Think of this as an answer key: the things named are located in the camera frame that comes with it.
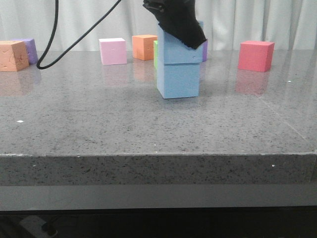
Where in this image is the orange foam cube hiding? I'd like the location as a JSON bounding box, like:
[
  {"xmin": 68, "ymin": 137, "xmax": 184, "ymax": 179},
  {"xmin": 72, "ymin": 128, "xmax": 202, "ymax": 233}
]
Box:
[
  {"xmin": 0, "ymin": 41, "xmax": 29, "ymax": 72},
  {"xmin": 132, "ymin": 35, "xmax": 158, "ymax": 61}
]

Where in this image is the orange foam cube centre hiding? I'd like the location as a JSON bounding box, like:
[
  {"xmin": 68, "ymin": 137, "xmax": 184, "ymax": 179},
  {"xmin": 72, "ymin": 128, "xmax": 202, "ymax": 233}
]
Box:
[{"xmin": 132, "ymin": 35, "xmax": 158, "ymax": 61}]

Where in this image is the purple foam cube centre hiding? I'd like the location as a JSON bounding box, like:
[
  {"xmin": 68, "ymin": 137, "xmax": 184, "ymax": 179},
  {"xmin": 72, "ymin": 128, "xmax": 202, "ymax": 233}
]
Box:
[{"xmin": 202, "ymin": 39, "xmax": 208, "ymax": 62}]

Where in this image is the white curtain backdrop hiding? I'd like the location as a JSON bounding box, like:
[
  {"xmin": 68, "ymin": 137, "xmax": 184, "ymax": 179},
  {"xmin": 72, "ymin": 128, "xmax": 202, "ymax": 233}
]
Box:
[{"xmin": 0, "ymin": 0, "xmax": 317, "ymax": 51}]

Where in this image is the black cable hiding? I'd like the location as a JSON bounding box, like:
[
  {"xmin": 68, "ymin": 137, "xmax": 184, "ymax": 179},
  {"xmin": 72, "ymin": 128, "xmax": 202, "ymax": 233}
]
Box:
[{"xmin": 36, "ymin": 0, "xmax": 123, "ymax": 70}]

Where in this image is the light blue foam cube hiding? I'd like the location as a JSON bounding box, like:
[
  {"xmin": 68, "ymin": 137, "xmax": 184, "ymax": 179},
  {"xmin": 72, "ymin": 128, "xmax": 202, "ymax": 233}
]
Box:
[
  {"xmin": 158, "ymin": 25, "xmax": 203, "ymax": 64},
  {"xmin": 157, "ymin": 61, "xmax": 200, "ymax": 99}
]

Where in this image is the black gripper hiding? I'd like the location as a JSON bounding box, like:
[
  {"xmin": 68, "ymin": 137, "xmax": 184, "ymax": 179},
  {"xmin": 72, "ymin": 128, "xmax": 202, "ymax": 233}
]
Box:
[{"xmin": 143, "ymin": 0, "xmax": 207, "ymax": 49}]

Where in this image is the pink foam cube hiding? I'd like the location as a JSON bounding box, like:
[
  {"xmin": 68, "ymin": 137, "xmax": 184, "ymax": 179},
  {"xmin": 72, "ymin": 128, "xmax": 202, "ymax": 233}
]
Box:
[{"xmin": 99, "ymin": 38, "xmax": 127, "ymax": 65}]

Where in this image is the red foam cube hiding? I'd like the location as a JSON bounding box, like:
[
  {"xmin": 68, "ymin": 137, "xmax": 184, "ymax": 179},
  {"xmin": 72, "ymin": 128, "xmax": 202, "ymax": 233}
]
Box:
[{"xmin": 238, "ymin": 41, "xmax": 275, "ymax": 72}]

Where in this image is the orange foam cube far left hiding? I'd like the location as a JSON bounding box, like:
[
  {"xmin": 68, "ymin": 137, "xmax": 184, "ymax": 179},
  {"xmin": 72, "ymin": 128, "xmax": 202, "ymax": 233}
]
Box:
[{"xmin": 0, "ymin": 41, "xmax": 29, "ymax": 72}]

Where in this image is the purple foam cube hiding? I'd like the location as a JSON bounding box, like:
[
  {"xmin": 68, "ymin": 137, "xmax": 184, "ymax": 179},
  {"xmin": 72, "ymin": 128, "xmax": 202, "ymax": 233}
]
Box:
[
  {"xmin": 13, "ymin": 38, "xmax": 38, "ymax": 64},
  {"xmin": 202, "ymin": 39, "xmax": 208, "ymax": 62}
]

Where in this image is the green foam cube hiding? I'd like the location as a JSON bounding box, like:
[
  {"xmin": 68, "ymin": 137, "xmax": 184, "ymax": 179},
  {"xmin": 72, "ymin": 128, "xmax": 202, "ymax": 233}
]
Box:
[{"xmin": 153, "ymin": 40, "xmax": 158, "ymax": 69}]

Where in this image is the purple foam cube far left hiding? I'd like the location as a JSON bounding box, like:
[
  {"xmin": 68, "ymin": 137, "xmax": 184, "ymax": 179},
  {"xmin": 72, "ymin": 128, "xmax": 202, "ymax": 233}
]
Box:
[{"xmin": 13, "ymin": 38, "xmax": 38, "ymax": 64}]

